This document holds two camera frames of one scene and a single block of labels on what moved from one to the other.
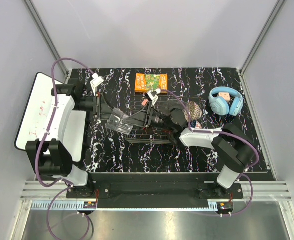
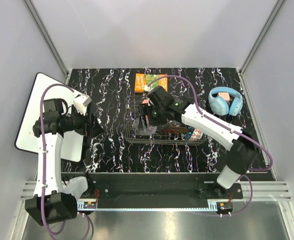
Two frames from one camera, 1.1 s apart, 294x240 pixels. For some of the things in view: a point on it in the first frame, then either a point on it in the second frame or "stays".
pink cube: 225,95 stays
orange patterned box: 145,82 stays
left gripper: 101,108 to 92,128
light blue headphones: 219,105 stays
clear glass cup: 114,122 to 147,130
